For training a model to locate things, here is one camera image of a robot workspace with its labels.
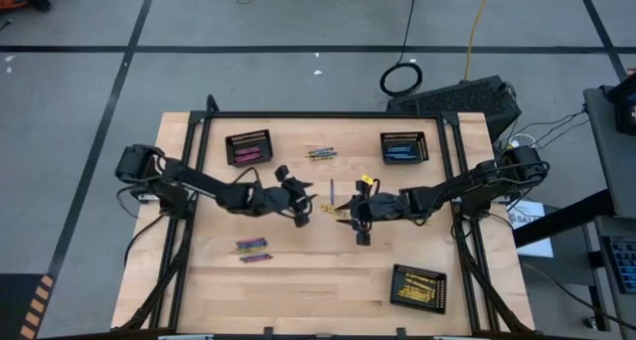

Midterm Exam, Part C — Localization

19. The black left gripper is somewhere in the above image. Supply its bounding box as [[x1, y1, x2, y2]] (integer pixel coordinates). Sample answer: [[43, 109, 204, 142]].
[[255, 163, 319, 230]]

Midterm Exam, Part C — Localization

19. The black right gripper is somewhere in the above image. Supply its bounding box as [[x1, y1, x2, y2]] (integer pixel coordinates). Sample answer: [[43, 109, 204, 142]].
[[335, 178, 417, 248]]

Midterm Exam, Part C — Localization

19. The black plastic mesh basket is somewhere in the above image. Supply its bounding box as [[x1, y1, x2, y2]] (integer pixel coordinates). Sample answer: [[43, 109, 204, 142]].
[[224, 128, 274, 168], [389, 263, 448, 315], [380, 130, 430, 166]]

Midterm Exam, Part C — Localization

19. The black perforated computer case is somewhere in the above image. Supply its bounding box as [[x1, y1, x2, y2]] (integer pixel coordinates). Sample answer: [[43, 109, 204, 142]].
[[386, 75, 523, 143]]

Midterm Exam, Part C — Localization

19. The white paper sign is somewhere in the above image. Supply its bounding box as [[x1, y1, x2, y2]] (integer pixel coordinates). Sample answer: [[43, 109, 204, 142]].
[[506, 199, 555, 259]]

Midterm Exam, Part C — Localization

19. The black metal crossbar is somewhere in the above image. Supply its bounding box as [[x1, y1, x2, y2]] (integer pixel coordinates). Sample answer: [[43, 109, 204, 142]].
[[513, 188, 615, 248]]

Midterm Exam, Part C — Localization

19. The grey side table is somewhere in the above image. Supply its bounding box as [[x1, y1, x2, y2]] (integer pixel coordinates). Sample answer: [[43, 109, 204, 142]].
[[582, 85, 636, 220]]

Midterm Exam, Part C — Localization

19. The black keyboard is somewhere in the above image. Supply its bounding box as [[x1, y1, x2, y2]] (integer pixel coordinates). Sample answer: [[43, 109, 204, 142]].
[[599, 234, 636, 295]]

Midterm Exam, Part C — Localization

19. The black mat with orange stripes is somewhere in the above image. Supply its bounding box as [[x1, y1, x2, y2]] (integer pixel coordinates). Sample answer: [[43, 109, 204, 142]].
[[0, 272, 57, 340]]

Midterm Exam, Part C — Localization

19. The black metal table frame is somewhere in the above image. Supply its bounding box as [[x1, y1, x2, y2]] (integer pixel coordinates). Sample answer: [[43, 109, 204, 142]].
[[111, 93, 536, 337]]

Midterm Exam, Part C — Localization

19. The black coiled cable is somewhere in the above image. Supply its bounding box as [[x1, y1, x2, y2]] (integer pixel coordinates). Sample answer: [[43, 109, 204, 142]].
[[379, 0, 424, 99]]

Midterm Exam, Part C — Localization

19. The yellow hanging cable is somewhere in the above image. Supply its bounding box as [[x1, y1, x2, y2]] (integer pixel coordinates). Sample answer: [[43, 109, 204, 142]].
[[462, 0, 495, 85]]

